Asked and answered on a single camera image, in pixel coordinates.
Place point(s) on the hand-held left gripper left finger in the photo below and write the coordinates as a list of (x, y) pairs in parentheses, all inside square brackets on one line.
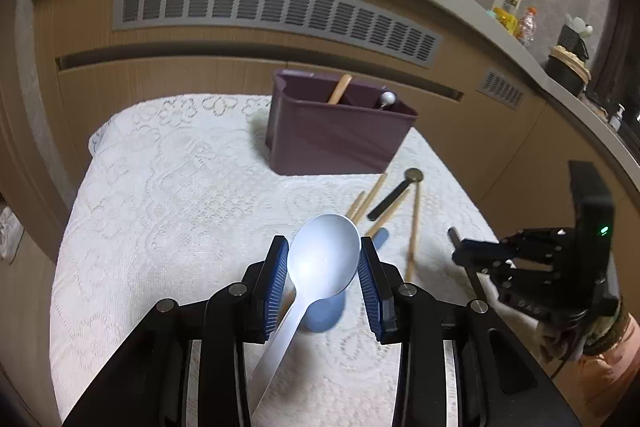
[(277, 287)]

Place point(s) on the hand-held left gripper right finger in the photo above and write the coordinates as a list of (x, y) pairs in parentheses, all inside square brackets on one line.
[(369, 292)]

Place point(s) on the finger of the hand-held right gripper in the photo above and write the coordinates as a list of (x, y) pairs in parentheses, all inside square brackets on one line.
[(520, 292), (480, 249)]

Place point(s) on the black stick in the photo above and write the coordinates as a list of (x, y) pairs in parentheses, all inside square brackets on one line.
[(474, 279)]

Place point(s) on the pale plastic spoon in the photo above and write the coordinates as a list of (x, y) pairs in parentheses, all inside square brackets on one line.
[(325, 257)]

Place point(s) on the wooden chopstick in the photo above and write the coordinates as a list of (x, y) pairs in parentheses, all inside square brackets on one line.
[(356, 204), (387, 218), (414, 232), (375, 192)]

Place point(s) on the purple utensil holder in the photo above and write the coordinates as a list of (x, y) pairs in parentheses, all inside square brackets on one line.
[(325, 137)]

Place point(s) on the person's right forearm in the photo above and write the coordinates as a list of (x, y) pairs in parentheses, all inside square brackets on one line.
[(610, 377)]

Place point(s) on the person's right hand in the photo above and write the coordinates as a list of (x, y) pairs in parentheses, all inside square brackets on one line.
[(552, 339)]

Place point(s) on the pump bottle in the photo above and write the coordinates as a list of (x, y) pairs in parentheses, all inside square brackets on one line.
[(617, 118)]

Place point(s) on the white lace tablecloth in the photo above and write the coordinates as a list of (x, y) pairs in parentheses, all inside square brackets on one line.
[(175, 207)]

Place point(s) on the black pot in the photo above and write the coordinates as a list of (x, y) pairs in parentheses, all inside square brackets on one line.
[(565, 72)]

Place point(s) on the small grey vent grille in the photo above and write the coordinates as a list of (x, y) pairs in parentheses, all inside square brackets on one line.
[(500, 88)]

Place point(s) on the round-ended metal utensil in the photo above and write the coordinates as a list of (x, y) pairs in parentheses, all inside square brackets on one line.
[(387, 98)]

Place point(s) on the black container with plush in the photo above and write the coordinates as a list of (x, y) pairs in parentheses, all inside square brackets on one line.
[(572, 37)]

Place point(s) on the plastic bottle orange cap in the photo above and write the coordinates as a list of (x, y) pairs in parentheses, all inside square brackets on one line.
[(527, 27)]

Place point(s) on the wooden utensil in bin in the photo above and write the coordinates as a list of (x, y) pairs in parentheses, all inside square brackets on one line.
[(340, 89)]

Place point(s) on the yellow green packet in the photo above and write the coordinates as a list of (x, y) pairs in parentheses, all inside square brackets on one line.
[(505, 21)]

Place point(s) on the large grey vent grille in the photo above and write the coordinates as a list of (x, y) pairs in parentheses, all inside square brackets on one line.
[(250, 4)]

